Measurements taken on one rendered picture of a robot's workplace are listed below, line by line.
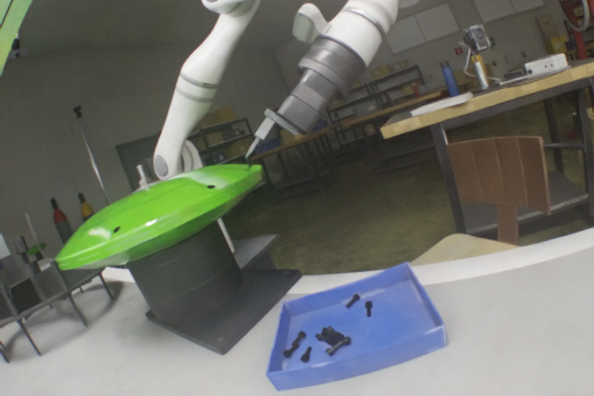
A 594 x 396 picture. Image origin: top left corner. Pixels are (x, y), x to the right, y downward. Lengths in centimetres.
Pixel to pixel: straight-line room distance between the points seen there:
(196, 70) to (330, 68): 33
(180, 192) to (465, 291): 27
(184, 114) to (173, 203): 39
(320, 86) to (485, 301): 28
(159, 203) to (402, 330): 23
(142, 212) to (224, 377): 16
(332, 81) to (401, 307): 25
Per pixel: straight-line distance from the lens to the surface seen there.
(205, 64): 60
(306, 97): 33
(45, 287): 68
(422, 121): 129
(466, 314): 24
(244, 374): 27
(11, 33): 35
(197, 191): 27
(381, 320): 26
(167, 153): 69
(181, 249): 34
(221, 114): 650
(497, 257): 30
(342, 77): 35
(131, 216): 27
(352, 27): 37
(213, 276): 36
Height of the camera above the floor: 108
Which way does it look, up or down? 7 degrees down
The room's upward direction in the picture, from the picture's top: 21 degrees counter-clockwise
